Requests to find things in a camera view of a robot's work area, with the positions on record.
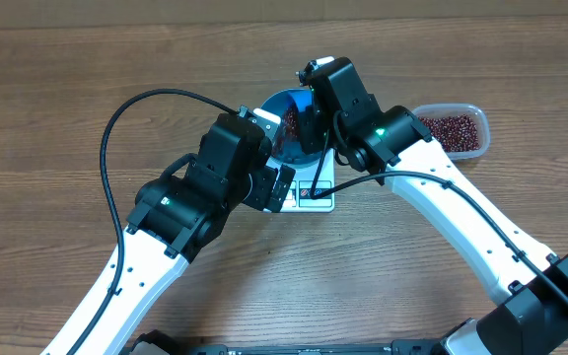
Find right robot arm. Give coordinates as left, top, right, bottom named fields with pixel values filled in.
left=297, top=57, right=568, bottom=354

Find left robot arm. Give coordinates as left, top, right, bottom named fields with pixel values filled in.
left=44, top=108, right=295, bottom=355

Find teal bowl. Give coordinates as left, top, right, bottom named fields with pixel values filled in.
left=261, top=89, right=320, bottom=169

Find red beans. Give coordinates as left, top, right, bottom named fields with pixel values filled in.
left=419, top=114, right=480, bottom=153

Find clear plastic container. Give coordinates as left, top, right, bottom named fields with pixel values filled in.
left=413, top=104, right=491, bottom=161

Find right black cable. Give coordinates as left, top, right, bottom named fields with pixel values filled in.
left=309, top=110, right=568, bottom=341

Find black cable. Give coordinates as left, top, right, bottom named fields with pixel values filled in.
left=309, top=110, right=568, bottom=341
left=64, top=88, right=240, bottom=355

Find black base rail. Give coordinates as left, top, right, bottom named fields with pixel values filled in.
left=179, top=339, right=449, bottom=355

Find left black cable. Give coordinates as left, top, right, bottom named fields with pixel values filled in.
left=64, top=88, right=240, bottom=355

